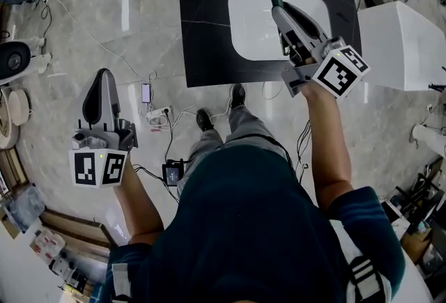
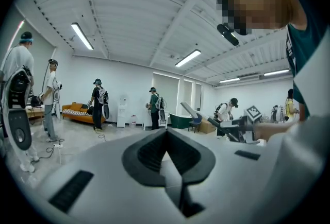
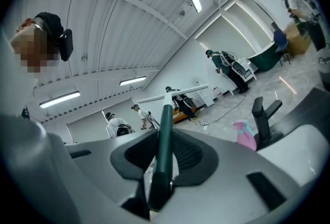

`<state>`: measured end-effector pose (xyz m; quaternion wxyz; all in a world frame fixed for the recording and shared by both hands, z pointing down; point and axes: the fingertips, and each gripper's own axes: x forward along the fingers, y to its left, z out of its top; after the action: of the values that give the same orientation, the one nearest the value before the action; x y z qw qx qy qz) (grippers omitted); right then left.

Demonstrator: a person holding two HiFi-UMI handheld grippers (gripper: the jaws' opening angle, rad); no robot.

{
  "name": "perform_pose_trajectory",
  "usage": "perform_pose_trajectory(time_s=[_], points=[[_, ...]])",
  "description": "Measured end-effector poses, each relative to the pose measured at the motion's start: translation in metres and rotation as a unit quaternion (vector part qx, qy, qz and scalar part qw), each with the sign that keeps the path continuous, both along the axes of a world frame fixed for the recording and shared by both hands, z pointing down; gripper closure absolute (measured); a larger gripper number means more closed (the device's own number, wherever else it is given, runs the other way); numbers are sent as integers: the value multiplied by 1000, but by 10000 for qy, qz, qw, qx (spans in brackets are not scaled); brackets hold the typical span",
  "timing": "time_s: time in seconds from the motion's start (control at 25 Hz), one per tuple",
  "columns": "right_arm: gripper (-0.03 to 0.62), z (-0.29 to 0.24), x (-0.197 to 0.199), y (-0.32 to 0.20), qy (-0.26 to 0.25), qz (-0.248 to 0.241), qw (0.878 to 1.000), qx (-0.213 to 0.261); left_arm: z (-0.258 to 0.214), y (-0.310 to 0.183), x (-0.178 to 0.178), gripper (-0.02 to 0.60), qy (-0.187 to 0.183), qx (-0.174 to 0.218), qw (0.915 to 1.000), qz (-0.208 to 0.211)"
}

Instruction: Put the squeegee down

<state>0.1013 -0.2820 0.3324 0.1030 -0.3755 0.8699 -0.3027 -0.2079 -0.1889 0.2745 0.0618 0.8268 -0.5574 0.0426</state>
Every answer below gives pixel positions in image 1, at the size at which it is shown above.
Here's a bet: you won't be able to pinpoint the white robot with black head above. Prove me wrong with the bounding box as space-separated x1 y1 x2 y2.
0 37 52 86

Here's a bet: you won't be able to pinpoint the white sink basin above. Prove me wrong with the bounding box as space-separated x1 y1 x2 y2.
228 0 332 62

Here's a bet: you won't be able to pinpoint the person's left forearm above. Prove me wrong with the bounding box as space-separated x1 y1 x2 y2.
113 157 164 245

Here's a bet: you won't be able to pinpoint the long white cable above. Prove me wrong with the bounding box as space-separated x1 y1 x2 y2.
174 80 283 121

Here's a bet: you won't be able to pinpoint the black table with cabinet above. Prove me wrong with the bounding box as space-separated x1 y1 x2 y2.
178 0 363 88

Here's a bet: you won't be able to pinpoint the person's shoulder strap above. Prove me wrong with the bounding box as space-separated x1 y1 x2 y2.
111 263 132 303
330 219 393 303

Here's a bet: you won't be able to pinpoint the black cable bundle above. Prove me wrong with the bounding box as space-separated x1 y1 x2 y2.
295 120 313 184

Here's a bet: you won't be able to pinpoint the large round beige drum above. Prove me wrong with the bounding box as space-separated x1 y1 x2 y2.
0 85 20 149

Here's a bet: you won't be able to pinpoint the person's right black shoe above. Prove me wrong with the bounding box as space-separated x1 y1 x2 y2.
229 83 246 109

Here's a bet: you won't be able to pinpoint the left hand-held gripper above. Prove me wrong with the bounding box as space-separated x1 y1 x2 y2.
68 68 139 188

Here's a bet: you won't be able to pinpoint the person's left shoulder strap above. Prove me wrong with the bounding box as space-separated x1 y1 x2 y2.
111 263 132 303

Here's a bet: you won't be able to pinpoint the person's right forearm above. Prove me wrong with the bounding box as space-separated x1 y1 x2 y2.
301 81 355 212

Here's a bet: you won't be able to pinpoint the black device with screen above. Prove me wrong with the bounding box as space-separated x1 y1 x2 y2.
162 158 185 187

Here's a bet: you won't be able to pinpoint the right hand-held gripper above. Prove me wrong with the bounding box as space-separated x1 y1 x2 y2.
271 2 371 100

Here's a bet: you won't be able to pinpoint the white robot limb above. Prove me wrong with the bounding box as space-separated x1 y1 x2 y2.
412 123 446 158

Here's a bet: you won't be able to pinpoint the person's black shoe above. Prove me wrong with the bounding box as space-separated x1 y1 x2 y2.
196 109 214 132
229 83 246 109

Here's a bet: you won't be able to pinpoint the white cabinet box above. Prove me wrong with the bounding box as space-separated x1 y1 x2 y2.
357 1 446 92

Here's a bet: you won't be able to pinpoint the person's dark green shirt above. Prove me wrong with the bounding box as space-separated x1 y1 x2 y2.
100 144 407 303

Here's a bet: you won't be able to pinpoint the stack of wooden planks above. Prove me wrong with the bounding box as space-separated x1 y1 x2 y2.
40 209 118 261

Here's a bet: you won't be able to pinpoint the round beige stool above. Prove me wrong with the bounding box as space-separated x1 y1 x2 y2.
7 88 31 127

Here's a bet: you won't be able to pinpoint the person's right shoulder strap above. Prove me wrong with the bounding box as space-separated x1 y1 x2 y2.
330 219 393 303

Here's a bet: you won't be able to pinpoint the clear plastic containers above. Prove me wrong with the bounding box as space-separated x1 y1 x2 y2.
31 228 67 264

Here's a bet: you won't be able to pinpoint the grey marble slab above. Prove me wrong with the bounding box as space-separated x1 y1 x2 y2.
6 185 46 233

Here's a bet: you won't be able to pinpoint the person's left black shoe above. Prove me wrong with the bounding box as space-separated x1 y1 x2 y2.
196 109 214 132

